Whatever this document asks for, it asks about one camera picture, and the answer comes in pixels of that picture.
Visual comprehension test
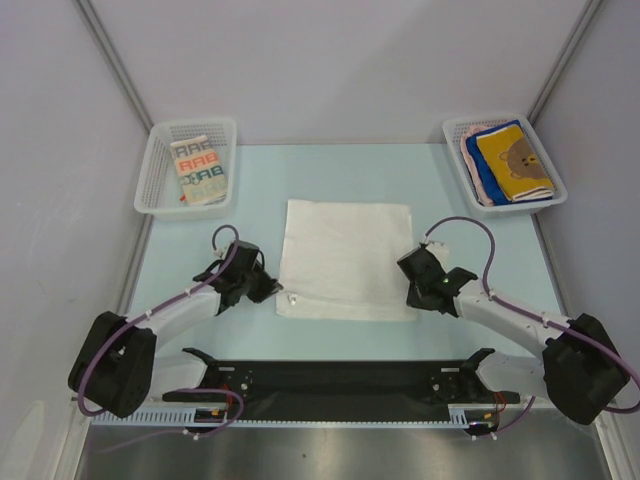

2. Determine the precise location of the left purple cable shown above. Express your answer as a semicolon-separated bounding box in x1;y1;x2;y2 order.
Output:
77;223;246;454

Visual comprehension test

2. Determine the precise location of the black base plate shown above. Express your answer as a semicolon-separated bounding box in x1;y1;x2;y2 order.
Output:
162;360;498;423

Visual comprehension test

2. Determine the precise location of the pink towel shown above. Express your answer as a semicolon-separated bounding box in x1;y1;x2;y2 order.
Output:
459;124;494;207

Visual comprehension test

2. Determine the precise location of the right white plastic basket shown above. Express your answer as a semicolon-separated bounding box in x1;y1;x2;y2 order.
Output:
442;111;569;220

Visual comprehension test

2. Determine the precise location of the white towel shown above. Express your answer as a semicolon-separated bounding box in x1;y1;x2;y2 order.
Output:
276;199;417;322

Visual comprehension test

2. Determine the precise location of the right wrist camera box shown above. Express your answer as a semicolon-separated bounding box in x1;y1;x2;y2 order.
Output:
421;241;450;266

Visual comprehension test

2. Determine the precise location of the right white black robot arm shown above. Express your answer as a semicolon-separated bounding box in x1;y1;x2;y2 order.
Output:
397;246;631;425

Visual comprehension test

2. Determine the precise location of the left aluminium corner post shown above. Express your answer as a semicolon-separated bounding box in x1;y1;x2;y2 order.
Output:
71;0;153;133

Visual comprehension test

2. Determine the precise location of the purple cable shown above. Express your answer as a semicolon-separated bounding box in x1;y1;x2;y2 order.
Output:
424;215;640;441
77;223;246;454

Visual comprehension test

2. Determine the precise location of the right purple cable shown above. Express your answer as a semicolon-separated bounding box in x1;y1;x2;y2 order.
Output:
424;215;640;441

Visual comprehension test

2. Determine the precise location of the yellow brown bear towel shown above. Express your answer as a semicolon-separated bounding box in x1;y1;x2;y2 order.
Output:
475;121;555;203

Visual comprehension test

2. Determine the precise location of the white slotted cable duct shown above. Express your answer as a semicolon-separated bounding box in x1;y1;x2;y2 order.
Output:
90;406;515;430

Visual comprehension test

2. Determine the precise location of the left white plastic basket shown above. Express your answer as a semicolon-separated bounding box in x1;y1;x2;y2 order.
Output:
134;117;237;221

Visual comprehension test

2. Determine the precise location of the aluminium corner post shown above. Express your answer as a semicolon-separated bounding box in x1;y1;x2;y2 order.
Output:
71;0;153;133
527;0;606;124

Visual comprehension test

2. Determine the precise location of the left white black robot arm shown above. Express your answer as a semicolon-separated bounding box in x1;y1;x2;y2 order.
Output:
68;240;283;418

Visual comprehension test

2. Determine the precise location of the printed letters towel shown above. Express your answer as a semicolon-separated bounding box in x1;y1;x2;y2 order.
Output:
170;135;228;206

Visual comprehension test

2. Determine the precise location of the white plastic basket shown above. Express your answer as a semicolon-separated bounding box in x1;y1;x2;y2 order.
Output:
442;111;569;220
134;117;237;221

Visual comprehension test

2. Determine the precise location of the blue towel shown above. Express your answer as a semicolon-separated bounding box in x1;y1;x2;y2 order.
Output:
465;134;554;206

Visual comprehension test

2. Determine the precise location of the right aluminium corner post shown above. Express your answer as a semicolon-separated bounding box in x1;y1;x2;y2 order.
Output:
527;0;606;124

